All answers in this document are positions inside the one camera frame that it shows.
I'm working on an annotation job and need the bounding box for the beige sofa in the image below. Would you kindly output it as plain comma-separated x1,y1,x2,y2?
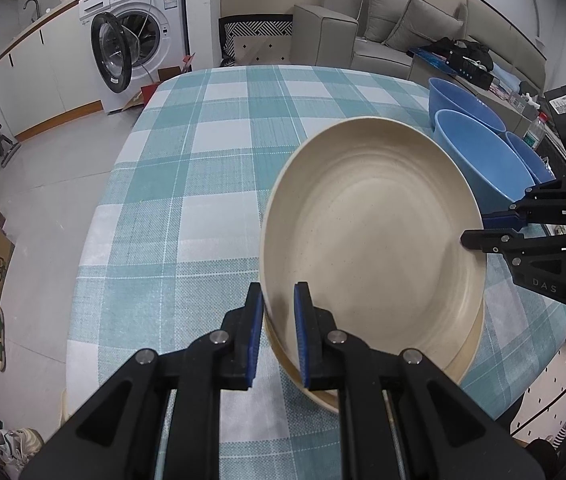
290,0,548,96

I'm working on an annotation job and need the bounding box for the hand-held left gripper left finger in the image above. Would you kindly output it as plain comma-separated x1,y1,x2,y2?
20,282,266,480

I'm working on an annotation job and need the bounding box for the blue bowl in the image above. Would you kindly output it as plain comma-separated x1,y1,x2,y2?
434,109,537,214
428,77,507,136
505,131,557,186

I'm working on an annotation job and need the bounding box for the white washing machine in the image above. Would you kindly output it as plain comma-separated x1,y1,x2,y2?
79,0,188,113

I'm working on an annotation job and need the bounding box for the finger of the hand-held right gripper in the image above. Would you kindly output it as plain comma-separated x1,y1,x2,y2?
482,180,566,233
460,229,566,269

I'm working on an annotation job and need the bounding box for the white kitchen cabinet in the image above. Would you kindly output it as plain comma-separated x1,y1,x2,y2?
0,0,106,143

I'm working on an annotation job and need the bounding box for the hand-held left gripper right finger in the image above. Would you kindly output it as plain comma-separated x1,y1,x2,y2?
293,282,548,480

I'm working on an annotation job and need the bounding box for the red cardboard box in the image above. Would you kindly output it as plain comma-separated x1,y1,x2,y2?
123,55,198,111

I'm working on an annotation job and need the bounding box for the light blue pillow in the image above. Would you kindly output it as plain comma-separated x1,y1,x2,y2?
492,62,520,92

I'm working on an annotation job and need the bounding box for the black clothing pile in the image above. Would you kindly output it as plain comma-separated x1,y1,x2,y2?
418,37,494,68

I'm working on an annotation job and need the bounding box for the beige nightstand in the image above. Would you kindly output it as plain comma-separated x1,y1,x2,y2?
409,55,518,111

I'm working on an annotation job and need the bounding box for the grey sofa pillow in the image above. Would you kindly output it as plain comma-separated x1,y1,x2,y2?
363,0,414,46
385,0,466,53

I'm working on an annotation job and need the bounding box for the white sneaker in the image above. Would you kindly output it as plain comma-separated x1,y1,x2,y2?
0,427,44,466

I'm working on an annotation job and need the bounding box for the white dotted floor mat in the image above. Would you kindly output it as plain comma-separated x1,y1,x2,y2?
505,332,566,443

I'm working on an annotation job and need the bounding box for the black storage basket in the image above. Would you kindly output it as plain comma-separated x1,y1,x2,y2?
445,50,494,92

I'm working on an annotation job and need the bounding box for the clear plastic water bottle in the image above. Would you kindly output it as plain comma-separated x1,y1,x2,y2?
523,112,548,151

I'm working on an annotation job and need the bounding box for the cream round plate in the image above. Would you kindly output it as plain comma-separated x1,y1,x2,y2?
262,305,487,396
283,360,468,415
259,116,487,361

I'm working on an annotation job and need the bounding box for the patterned folding chair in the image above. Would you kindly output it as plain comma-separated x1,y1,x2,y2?
218,16,294,68

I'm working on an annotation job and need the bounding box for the blue plastic packet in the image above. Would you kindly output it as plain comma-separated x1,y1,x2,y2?
408,45,451,68

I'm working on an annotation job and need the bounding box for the white charging cable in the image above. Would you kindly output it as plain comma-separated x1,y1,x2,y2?
355,0,374,43

